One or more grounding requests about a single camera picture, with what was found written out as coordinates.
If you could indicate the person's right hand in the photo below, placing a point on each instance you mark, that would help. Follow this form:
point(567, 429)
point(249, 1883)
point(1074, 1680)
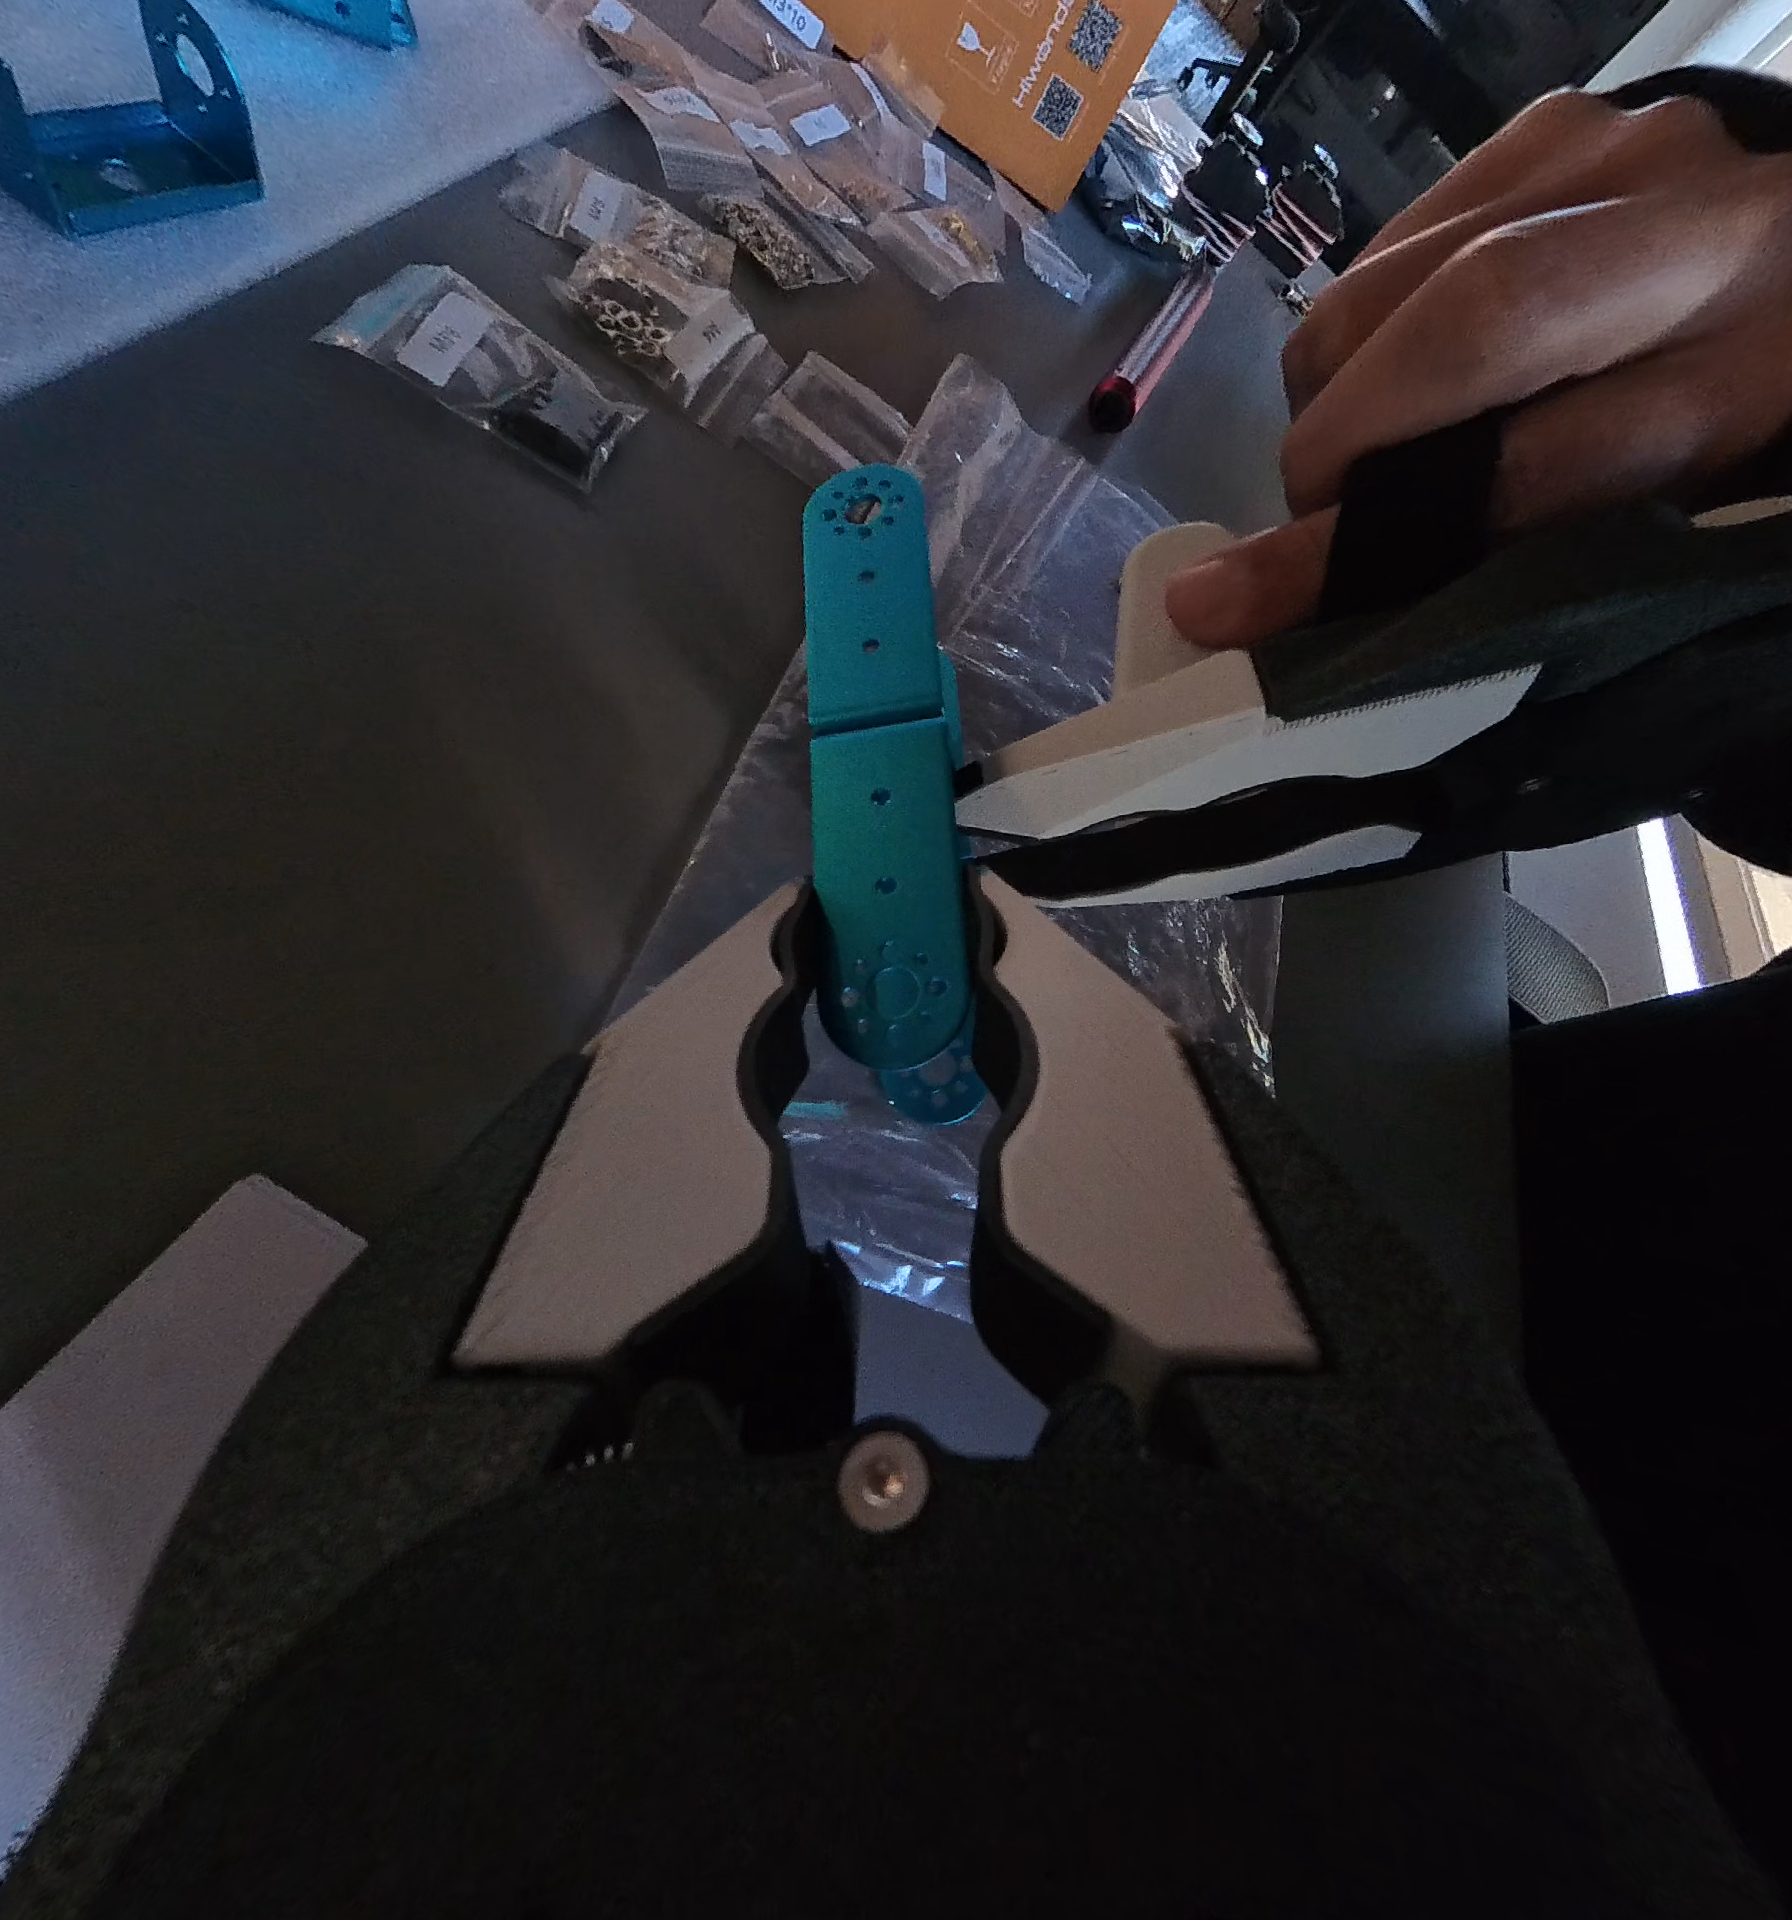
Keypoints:
point(1510, 301)

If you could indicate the grey office chair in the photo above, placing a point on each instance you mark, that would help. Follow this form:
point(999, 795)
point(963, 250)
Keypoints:
point(1557, 961)

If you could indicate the person's body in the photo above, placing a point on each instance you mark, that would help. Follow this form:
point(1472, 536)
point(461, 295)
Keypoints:
point(1705, 1351)

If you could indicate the long blue metal bracket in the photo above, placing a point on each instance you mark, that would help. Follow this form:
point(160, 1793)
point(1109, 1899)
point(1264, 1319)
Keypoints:
point(889, 837)

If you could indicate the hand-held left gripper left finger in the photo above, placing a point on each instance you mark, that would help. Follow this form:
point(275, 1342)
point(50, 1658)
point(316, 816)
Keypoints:
point(626, 1184)

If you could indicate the orange cardboard box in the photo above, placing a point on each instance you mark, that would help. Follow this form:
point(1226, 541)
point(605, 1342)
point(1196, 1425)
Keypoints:
point(972, 91)

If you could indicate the blue metal U bracket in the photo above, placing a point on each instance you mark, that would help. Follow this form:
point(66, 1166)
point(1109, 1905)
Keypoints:
point(355, 19)
point(99, 180)

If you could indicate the clear plastic bag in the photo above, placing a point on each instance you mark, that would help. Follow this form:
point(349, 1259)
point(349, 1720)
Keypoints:
point(1015, 509)

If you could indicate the white paper sheet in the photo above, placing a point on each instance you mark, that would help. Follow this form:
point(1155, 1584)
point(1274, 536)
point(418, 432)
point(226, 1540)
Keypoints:
point(85, 1470)

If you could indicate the red screwdriver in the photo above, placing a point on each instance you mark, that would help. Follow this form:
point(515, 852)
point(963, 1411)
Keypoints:
point(1145, 357)

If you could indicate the pile of small screw bags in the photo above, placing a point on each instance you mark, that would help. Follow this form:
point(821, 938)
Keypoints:
point(642, 285)

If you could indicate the silver foil bag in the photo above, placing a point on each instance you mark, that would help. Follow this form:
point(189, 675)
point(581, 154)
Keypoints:
point(1136, 164)

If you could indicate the white foam sheet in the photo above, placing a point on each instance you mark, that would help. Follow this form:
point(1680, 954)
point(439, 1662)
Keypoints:
point(313, 180)

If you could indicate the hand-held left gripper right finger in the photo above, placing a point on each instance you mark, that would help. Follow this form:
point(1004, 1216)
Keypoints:
point(1149, 1184)

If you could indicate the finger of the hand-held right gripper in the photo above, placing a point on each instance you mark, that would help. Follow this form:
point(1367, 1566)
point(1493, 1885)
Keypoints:
point(1210, 757)
point(1286, 868)

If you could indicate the black servo motor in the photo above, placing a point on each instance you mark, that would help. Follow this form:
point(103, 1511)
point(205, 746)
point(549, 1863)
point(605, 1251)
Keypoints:
point(1311, 196)
point(1223, 171)

